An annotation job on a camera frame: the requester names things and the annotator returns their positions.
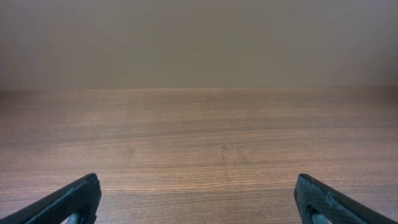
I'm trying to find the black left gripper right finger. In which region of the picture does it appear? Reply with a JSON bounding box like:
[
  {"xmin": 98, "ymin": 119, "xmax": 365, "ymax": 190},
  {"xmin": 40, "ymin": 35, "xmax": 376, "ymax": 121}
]
[{"xmin": 294, "ymin": 174, "xmax": 397, "ymax": 224}]

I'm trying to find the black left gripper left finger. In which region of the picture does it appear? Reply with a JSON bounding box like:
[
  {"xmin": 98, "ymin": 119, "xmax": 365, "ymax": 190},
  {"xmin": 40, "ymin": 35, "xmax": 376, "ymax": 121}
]
[{"xmin": 1, "ymin": 173, "xmax": 101, "ymax": 224}]

